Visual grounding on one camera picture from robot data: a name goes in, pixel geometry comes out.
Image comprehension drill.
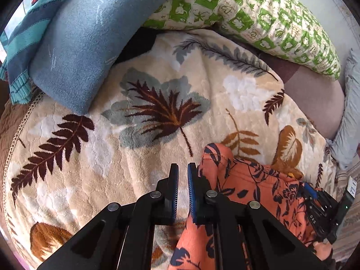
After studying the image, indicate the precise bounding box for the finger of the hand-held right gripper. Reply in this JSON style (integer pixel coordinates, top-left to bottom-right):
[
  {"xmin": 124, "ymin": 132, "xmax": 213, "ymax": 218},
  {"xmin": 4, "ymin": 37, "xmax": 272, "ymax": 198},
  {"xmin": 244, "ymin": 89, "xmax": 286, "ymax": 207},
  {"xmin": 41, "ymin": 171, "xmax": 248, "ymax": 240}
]
[{"xmin": 302, "ymin": 183, "xmax": 320, "ymax": 202}]

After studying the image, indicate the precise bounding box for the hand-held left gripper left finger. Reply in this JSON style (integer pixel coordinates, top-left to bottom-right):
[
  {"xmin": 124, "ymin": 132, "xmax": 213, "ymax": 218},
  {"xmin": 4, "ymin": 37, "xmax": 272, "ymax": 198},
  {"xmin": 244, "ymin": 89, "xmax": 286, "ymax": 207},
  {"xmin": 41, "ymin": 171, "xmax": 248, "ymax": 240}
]
[{"xmin": 36, "ymin": 163, "xmax": 180, "ymax": 270}]

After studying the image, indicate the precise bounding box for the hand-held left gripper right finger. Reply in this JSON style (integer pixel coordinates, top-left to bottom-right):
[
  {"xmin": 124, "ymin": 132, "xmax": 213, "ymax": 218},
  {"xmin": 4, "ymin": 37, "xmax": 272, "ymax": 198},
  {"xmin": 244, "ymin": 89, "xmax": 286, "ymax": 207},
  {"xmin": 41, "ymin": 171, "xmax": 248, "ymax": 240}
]
[{"xmin": 187, "ymin": 162, "xmax": 328, "ymax": 270}]

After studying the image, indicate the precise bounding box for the orange floral garment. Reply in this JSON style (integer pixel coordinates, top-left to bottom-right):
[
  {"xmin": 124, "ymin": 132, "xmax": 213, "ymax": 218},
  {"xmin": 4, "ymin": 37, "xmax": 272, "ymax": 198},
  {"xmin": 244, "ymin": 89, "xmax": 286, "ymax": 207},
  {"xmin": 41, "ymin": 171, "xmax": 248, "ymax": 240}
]
[{"xmin": 168, "ymin": 143, "xmax": 334, "ymax": 270}]

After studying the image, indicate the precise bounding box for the leaf printed fleece blanket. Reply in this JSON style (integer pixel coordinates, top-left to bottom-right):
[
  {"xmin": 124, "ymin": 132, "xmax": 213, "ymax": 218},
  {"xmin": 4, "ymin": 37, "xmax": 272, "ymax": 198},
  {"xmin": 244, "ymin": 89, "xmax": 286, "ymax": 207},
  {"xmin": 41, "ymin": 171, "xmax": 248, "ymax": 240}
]
[{"xmin": 3, "ymin": 28, "xmax": 338, "ymax": 270}]

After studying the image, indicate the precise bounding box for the light blue pillow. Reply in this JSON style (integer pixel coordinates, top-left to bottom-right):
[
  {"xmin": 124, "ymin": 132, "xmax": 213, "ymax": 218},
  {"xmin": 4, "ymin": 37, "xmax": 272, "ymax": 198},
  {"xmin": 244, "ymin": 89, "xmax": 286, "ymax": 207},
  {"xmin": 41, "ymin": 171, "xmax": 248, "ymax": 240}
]
[{"xmin": 327, "ymin": 49, "xmax": 360, "ymax": 171}]

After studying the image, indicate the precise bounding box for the mauve cushion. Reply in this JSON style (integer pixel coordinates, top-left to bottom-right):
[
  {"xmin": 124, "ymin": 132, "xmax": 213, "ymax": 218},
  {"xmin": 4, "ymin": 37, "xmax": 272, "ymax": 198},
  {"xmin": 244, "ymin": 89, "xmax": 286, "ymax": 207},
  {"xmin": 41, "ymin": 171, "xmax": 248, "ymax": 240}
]
[{"xmin": 258, "ymin": 51, "xmax": 346, "ymax": 142}]

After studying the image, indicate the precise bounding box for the green patterned pillow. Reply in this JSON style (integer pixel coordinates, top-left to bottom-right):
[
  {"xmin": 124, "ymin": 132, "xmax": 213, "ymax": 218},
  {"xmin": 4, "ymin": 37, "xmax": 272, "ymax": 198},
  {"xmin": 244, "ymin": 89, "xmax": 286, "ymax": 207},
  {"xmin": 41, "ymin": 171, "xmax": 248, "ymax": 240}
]
[{"xmin": 141, "ymin": 0, "xmax": 342, "ymax": 81}]

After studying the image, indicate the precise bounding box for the teal striped knit cloth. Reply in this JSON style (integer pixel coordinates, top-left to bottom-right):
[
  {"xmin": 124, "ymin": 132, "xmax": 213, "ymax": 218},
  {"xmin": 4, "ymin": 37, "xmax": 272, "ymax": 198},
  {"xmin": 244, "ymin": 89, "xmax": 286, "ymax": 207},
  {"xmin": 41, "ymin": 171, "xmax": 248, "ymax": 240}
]
[{"xmin": 0, "ymin": 0, "xmax": 94, "ymax": 105}]

